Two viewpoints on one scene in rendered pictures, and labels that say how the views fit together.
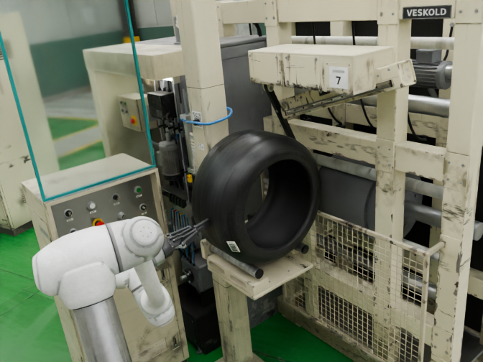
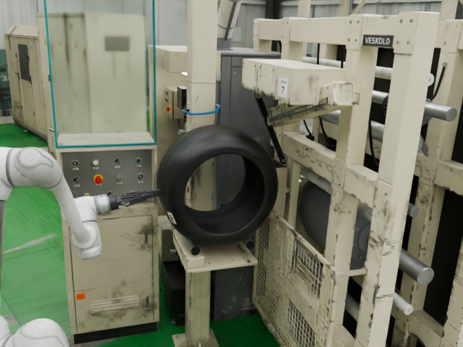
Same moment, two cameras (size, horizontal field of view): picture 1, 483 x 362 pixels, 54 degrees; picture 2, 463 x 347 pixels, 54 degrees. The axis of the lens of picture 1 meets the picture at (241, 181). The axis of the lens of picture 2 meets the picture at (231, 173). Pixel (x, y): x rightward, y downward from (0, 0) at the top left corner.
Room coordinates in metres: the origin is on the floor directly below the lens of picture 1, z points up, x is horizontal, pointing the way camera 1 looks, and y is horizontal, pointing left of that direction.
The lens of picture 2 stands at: (-0.08, -0.80, 1.91)
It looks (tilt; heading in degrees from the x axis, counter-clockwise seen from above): 17 degrees down; 18
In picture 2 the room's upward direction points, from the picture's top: 2 degrees clockwise
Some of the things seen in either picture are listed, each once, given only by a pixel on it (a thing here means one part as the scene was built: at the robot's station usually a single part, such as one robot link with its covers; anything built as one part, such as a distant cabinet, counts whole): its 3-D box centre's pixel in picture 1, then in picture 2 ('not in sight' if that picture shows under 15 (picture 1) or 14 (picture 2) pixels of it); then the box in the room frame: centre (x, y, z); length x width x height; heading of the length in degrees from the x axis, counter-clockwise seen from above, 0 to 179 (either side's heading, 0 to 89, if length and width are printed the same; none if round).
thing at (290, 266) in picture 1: (259, 266); (213, 250); (1.95, -0.05, 0.80); 0.37 x 0.36 x 0.02; 126
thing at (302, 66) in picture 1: (315, 66); (286, 79); (2.03, -0.36, 1.71); 0.61 x 0.25 x 0.15; 36
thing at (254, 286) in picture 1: (236, 271); (187, 247); (1.87, 0.07, 0.84); 0.36 x 0.09 x 0.06; 36
